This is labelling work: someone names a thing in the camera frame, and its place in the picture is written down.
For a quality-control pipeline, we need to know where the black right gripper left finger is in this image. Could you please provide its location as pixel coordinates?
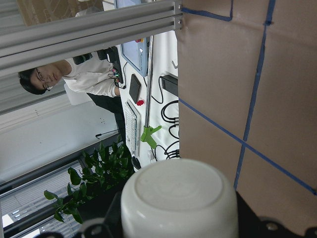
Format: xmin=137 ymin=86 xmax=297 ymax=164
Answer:
xmin=104 ymin=192 xmax=122 ymax=238

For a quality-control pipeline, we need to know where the person in white shirt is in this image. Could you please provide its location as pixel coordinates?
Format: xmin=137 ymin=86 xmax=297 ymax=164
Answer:
xmin=18 ymin=53 xmax=125 ymax=140

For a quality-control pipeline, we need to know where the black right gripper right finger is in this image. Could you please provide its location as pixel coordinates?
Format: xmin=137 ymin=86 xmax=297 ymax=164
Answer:
xmin=236 ymin=192 xmax=259 ymax=238

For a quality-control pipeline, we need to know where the green potted plant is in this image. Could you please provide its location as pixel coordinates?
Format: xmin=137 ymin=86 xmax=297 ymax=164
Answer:
xmin=44 ymin=135 xmax=135 ymax=224

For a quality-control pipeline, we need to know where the teach pendant tablet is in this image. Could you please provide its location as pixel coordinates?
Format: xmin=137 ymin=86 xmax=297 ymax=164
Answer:
xmin=121 ymin=38 xmax=148 ymax=77

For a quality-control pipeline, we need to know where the white keyboard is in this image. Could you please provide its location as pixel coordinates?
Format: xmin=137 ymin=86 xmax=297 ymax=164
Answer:
xmin=124 ymin=100 xmax=141 ymax=157

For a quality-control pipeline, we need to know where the white plastic cup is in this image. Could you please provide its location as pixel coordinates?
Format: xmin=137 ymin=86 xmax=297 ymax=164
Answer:
xmin=121 ymin=159 xmax=239 ymax=238

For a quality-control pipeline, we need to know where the green handled reacher grabber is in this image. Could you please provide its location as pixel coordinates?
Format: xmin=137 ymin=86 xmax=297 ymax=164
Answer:
xmin=140 ymin=35 xmax=161 ymax=149

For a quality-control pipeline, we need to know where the black smartphone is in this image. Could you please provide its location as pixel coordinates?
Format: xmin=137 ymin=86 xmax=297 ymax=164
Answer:
xmin=129 ymin=74 xmax=142 ymax=104

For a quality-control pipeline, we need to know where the aluminium frame post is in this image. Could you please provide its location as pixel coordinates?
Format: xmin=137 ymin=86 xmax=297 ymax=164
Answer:
xmin=0 ymin=0 xmax=182 ymax=76

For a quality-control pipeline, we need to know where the black power adapter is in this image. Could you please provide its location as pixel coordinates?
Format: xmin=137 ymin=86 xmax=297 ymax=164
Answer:
xmin=159 ymin=75 xmax=178 ymax=97

